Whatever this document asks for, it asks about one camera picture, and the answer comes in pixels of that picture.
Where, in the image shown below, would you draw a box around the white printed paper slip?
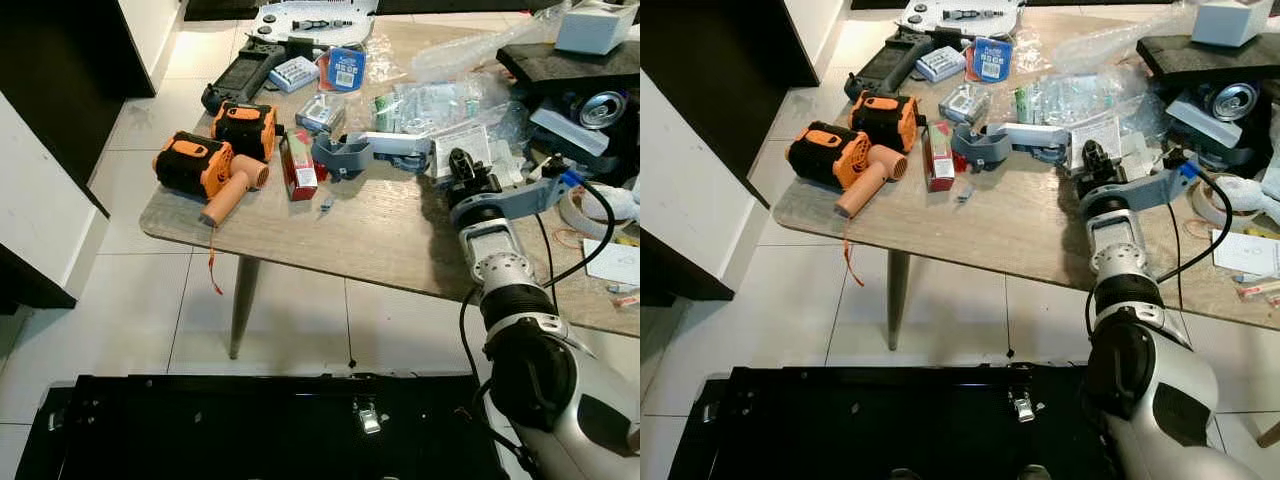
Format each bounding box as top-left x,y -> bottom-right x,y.
431,121 -> 494,183
1069,116 -> 1125,173

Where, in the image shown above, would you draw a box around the clear plastic bags with parts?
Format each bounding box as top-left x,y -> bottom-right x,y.
371,74 -> 533,153
1010,68 -> 1171,143

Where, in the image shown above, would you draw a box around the grey plastic gripper part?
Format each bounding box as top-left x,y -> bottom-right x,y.
311,130 -> 437,184
950,121 -> 1073,172

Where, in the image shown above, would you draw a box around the clear tape roll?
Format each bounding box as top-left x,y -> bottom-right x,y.
557,184 -> 641,237
1189,174 -> 1280,237

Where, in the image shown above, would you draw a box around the grey white foam block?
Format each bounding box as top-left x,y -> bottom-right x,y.
1164,90 -> 1247,151
527,100 -> 613,158

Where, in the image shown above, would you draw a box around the clear bubble wrap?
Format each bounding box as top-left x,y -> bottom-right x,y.
1050,8 -> 1201,77
409,18 -> 561,87

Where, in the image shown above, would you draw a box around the small clear plastic box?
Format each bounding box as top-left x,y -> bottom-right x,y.
937,82 -> 992,127
295,92 -> 348,137

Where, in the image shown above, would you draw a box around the blue card package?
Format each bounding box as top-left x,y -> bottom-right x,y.
964,36 -> 1017,85
319,44 -> 369,95

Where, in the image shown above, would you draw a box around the black foam tray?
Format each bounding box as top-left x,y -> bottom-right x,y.
496,40 -> 641,103
1136,32 -> 1280,89

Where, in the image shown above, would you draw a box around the silver drink can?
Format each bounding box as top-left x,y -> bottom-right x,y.
1204,81 -> 1262,124
577,89 -> 630,132

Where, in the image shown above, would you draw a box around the red white carton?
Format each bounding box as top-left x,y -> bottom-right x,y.
921,119 -> 960,193
279,127 -> 322,203

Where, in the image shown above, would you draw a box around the white paper note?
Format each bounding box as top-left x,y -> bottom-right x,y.
1211,229 -> 1280,282
582,238 -> 641,292

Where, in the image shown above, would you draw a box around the white battery pack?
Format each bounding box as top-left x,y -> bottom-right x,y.
267,55 -> 322,95
914,46 -> 969,85

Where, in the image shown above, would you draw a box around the white cardboard box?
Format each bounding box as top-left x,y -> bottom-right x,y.
554,0 -> 641,57
1189,0 -> 1273,49

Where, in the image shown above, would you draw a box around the white blister tool package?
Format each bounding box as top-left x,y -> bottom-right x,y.
894,0 -> 1027,37
244,0 -> 382,47

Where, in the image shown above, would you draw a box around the orange black box-shaped device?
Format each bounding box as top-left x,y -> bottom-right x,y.
211,100 -> 280,164
850,92 -> 922,154

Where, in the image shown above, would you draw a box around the white cabinet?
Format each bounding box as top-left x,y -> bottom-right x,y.
0,90 -> 111,311
640,68 -> 738,303

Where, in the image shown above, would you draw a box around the black handheld controller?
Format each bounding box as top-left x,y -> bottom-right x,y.
201,38 -> 293,117
844,27 -> 937,103

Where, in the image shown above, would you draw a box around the grey metal table leg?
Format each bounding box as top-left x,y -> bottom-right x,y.
227,254 -> 262,362
886,249 -> 914,352

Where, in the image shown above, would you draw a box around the black case with silver latches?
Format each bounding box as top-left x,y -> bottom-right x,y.
667,366 -> 1133,480
14,374 -> 513,480

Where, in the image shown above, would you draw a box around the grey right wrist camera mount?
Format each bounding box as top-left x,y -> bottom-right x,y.
1080,163 -> 1199,219
447,170 -> 583,229

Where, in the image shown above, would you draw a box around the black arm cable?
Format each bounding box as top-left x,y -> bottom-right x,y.
1086,165 -> 1235,341
458,172 -> 617,480

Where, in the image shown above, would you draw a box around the orange black blower with handle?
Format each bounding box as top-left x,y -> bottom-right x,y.
153,130 -> 271,229
787,122 -> 909,219

